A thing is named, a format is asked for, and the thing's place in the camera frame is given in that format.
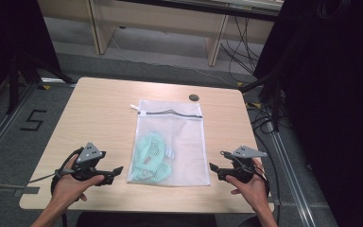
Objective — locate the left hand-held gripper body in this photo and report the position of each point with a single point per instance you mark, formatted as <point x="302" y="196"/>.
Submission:
<point x="89" y="154"/>

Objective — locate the white mesh laundry bag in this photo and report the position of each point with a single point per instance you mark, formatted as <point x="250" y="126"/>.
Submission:
<point x="186" y="142"/>

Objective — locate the person's right hand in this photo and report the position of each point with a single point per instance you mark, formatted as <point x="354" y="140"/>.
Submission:
<point x="252" y="190"/>

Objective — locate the mint green garment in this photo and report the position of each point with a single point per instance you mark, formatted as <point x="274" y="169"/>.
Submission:
<point x="151" y="154"/>

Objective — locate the black curtain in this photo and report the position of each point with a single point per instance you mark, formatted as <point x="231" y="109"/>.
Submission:
<point x="337" y="94"/>
<point x="9" y="38"/>

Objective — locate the black metal stand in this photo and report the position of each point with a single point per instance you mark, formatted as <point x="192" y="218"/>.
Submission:
<point x="274" y="94"/>
<point x="14" y="85"/>

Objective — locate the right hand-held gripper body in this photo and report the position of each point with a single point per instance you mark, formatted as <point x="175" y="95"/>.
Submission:
<point x="247" y="152"/>

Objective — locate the person's left hand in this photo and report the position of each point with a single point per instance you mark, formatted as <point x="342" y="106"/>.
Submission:
<point x="67" y="189"/>

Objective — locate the person's dark lap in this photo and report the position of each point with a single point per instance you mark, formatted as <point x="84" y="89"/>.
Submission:
<point x="145" y="220"/>

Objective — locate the aluminium floor rail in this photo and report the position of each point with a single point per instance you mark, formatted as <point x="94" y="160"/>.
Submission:
<point x="3" y="126"/>
<point x="291" y="176"/>

